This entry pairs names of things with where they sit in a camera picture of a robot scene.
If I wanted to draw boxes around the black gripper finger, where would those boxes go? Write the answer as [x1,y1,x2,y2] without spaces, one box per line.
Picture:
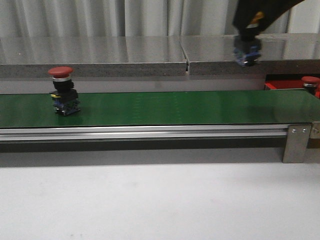
[254,0,304,34]
[232,0,263,40]

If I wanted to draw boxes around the yellow push button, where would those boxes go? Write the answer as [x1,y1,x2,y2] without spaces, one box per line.
[233,11,265,67]

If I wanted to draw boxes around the red push button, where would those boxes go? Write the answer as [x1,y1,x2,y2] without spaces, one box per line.
[48,66,80,116]

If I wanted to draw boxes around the grey stone slab right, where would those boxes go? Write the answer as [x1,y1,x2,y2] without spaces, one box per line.
[180,33,320,76]

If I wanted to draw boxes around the grey stone slab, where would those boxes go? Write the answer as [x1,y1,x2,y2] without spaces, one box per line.
[0,36,187,78]
[180,33,320,76]

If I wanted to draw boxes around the red plastic tray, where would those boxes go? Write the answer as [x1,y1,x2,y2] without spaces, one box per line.
[264,79,320,99]

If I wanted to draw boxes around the green conveyor belt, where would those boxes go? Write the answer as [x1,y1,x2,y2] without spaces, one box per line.
[0,90,320,128]

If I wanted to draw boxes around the grey stone slab left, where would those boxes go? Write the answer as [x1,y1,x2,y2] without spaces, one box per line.
[0,36,187,78]

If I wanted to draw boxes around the grey curtain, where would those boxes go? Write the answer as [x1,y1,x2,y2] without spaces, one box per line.
[0,0,296,38]

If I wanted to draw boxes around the aluminium conveyor frame rail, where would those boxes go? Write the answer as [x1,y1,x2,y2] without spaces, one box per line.
[0,124,289,142]

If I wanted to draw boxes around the steel conveyor support bracket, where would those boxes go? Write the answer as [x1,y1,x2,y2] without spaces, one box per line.
[282,121,320,164]

